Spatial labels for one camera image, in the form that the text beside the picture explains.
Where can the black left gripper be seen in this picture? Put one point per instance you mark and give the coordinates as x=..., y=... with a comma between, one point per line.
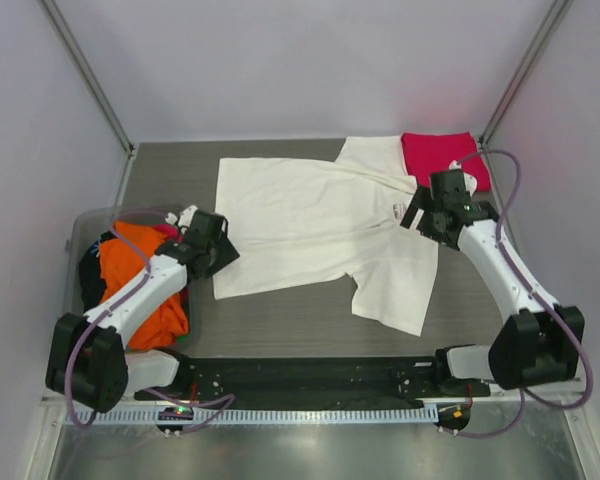
x=228, y=255

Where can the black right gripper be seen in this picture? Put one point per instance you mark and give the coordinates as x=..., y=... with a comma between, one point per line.
x=424, y=201

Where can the white t-shirt with red print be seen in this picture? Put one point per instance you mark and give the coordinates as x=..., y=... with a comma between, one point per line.
x=303, y=221

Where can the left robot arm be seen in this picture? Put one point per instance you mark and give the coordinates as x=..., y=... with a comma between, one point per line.
x=89, y=361

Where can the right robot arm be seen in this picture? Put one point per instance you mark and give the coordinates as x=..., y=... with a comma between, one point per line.
x=537, y=342

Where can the folded magenta t-shirt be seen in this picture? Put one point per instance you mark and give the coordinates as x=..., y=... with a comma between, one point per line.
x=425, y=154

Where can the magenta t-shirt in bin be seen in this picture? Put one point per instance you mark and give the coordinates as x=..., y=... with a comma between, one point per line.
x=166, y=234

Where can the green t-shirt in bin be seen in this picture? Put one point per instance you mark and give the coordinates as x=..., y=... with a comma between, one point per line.
x=183, y=339

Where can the orange t-shirt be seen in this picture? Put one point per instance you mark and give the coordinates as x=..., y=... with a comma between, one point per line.
x=148, y=309

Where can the clear plastic bin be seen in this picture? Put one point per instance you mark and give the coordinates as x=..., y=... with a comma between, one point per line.
x=87, y=229

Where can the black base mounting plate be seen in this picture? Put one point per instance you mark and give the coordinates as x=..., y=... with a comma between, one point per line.
x=322, y=383

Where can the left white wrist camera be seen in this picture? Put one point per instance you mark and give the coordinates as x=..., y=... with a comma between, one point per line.
x=181, y=221

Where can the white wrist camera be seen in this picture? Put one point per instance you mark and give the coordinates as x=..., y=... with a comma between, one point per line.
x=181, y=221
x=470, y=181

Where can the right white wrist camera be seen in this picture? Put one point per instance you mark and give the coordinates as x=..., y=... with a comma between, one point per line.
x=470, y=181

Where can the white slotted cable duct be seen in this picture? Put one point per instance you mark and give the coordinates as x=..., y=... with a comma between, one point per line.
x=164, y=415

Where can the right aluminium frame post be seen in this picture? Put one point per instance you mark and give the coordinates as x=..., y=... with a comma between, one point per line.
x=549, y=24

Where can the aluminium frame post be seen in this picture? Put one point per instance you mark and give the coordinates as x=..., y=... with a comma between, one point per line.
x=60, y=25
x=549, y=24

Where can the left aluminium frame post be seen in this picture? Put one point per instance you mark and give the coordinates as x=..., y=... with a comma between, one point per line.
x=60, y=25

